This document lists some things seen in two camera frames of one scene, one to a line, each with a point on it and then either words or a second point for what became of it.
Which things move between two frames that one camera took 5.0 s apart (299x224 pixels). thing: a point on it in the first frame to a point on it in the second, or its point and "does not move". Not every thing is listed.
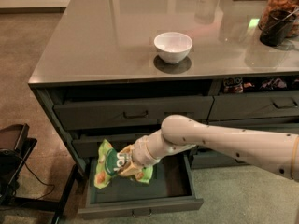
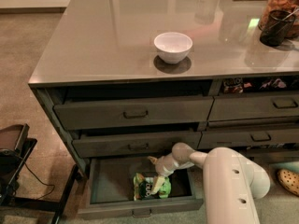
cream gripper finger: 131,171 to 158,182
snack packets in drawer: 234,85 does not move
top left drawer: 131,113 does not move
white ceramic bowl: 173,47 does not move
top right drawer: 254,105 does not move
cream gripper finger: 129,150 to 152,159
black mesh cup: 277,26 does not move
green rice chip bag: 107,166 to 142,188
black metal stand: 15,147 does not move
